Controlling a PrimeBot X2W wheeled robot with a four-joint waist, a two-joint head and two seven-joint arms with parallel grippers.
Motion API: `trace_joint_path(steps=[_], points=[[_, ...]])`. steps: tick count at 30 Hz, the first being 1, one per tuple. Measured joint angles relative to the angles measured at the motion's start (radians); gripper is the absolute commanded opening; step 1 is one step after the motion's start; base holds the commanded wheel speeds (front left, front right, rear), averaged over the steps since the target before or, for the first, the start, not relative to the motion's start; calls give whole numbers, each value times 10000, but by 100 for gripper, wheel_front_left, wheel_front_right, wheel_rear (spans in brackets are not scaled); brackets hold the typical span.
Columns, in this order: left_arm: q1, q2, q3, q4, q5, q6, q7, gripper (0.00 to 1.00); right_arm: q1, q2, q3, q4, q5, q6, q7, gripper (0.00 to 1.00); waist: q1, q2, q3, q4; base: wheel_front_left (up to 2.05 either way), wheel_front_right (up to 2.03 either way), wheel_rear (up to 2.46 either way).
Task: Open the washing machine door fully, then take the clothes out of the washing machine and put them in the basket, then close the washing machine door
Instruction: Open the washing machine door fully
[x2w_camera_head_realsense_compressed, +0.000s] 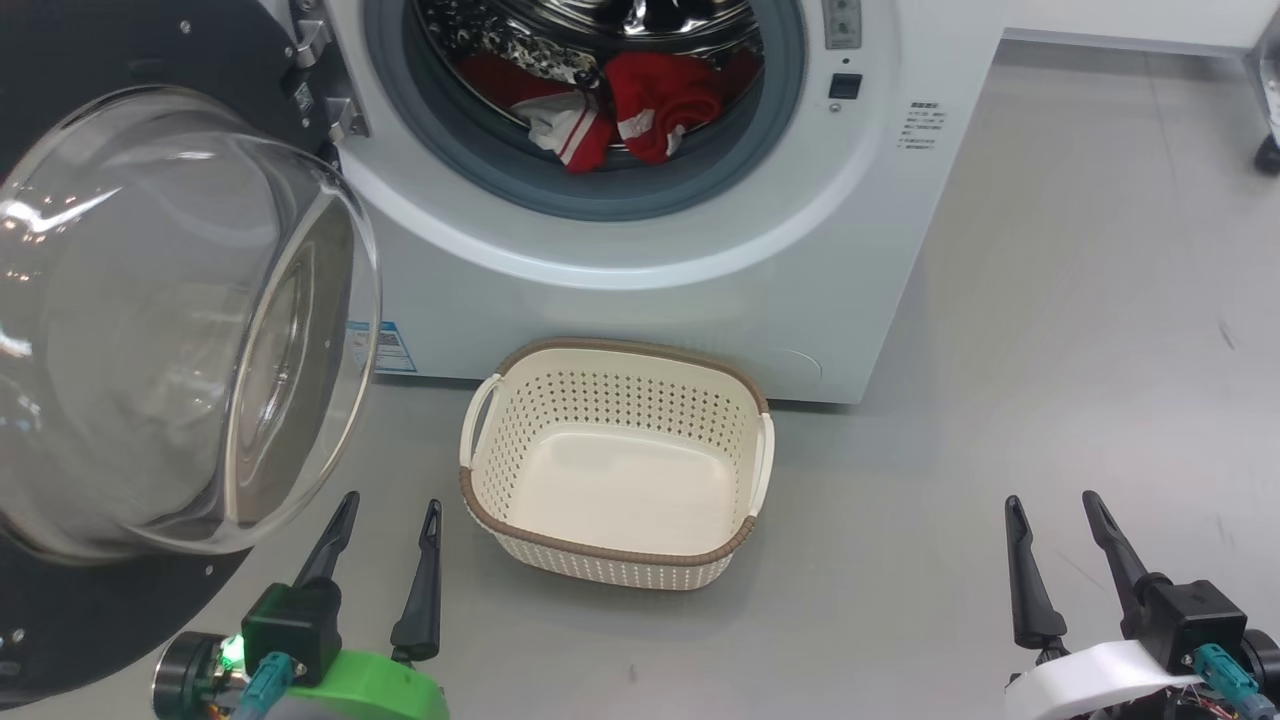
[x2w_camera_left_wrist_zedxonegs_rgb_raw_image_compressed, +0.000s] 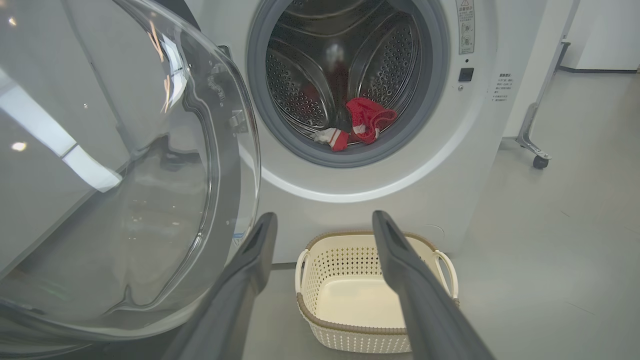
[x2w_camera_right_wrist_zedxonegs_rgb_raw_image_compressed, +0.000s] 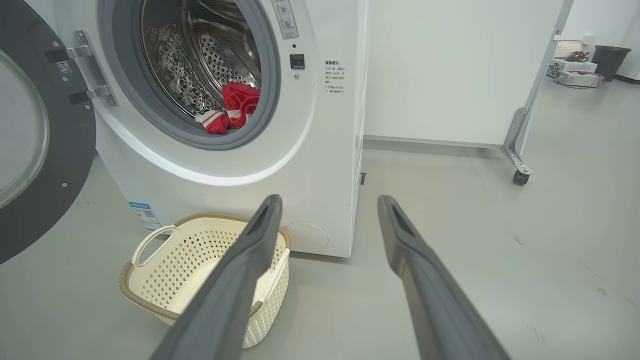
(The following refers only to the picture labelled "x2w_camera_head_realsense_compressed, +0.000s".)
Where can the white front-load washing machine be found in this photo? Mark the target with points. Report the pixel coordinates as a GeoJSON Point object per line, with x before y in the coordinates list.
{"type": "Point", "coordinates": [650, 310]}

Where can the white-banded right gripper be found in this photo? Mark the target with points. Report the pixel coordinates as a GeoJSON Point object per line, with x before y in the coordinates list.
{"type": "Point", "coordinates": [1090, 680]}

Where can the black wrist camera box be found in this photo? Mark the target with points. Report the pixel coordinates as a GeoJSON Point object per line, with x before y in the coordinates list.
{"type": "Point", "coordinates": [1195, 610]}
{"type": "Point", "coordinates": [290, 625]}

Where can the red and white garment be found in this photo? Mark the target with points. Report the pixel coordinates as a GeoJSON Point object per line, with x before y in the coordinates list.
{"type": "Point", "coordinates": [650, 100]}

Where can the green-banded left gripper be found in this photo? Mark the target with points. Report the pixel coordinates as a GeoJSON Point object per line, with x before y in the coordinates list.
{"type": "Point", "coordinates": [380, 690]}

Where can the blue energy label sticker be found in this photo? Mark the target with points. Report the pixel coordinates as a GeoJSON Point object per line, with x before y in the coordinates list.
{"type": "Point", "coordinates": [395, 350]}

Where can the grey warning sticker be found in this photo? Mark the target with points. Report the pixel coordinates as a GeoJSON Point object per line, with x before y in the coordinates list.
{"type": "Point", "coordinates": [842, 22]}

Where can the metal door hinge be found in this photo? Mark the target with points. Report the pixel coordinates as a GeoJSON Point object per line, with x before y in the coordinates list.
{"type": "Point", "coordinates": [335, 115]}

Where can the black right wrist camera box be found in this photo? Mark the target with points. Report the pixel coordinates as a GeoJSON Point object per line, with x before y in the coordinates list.
{"type": "Point", "coordinates": [1195, 610]}

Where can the cream perforated laundry basket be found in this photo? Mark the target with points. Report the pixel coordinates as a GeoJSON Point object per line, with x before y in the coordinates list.
{"type": "Point", "coordinates": [620, 480]}

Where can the black caster wheel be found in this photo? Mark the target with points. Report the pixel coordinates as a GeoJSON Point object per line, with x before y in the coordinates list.
{"type": "Point", "coordinates": [1270, 158]}

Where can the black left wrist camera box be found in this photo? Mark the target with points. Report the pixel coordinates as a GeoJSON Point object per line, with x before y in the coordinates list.
{"type": "Point", "coordinates": [290, 625]}

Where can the white cabinet panel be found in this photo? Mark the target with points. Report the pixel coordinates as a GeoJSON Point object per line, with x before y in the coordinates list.
{"type": "Point", "coordinates": [1130, 20]}

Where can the black round glass washer door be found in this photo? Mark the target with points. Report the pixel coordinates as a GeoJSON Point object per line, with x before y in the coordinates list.
{"type": "Point", "coordinates": [150, 350]}

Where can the round white filter cover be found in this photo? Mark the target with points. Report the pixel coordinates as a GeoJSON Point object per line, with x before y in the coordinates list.
{"type": "Point", "coordinates": [800, 368]}

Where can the stainless steel washing machine drum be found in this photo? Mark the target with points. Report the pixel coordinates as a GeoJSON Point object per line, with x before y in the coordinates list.
{"type": "Point", "coordinates": [680, 20]}

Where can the grey metal cart leg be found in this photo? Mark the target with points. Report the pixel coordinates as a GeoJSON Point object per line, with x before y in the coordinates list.
{"type": "Point", "coordinates": [1265, 80]}

